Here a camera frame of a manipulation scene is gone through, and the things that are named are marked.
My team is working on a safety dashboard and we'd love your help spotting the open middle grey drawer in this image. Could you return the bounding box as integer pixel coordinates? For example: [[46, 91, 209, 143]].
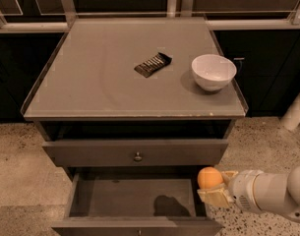
[[52, 173, 221, 236]]

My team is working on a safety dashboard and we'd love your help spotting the white bowl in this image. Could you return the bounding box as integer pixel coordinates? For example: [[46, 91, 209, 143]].
[[191, 54, 237, 91]]

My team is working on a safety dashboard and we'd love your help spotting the top grey drawer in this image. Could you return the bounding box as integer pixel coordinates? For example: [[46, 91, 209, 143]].
[[42, 139, 228, 167]]

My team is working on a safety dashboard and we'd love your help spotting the orange fruit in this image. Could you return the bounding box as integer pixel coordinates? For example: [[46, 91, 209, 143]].
[[198, 167, 223, 189]]

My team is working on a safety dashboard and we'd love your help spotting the grey drawer cabinet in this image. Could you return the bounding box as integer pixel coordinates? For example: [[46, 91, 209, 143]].
[[20, 16, 250, 236]]

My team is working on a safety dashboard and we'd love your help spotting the round top drawer knob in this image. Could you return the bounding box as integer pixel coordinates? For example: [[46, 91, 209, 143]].
[[134, 152, 143, 162]]

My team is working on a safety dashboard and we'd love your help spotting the metal railing frame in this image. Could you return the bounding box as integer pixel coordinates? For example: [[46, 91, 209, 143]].
[[0, 0, 300, 32]]

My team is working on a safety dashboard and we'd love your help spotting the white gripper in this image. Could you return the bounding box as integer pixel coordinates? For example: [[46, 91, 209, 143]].
[[198, 170, 262, 213]]

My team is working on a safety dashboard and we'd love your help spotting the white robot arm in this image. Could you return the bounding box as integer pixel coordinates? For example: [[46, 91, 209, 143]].
[[198, 92, 300, 223]]

